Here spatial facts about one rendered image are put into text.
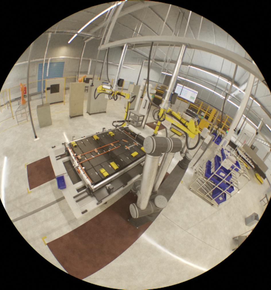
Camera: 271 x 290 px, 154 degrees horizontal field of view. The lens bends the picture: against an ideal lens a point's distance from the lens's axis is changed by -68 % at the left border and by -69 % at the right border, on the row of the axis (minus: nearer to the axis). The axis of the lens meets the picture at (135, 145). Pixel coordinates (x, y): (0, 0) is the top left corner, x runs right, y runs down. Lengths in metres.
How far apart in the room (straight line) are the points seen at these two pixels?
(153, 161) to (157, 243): 2.14
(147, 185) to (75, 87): 5.44
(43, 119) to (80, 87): 2.47
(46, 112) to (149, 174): 5.21
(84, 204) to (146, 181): 1.06
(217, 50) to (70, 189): 2.97
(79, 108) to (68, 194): 5.02
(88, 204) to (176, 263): 2.42
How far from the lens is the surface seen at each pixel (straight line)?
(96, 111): 6.55
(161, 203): 1.38
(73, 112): 6.03
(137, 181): 1.40
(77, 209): 1.66
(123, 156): 2.05
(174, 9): 10.71
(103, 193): 1.68
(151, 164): 0.88
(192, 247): 3.21
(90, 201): 1.68
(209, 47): 1.73
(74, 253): 2.53
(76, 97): 5.85
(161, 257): 2.73
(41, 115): 5.53
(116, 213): 2.48
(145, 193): 1.07
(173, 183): 2.16
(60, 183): 1.93
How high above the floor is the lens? 2.40
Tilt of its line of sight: 35 degrees down
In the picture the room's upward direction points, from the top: 17 degrees clockwise
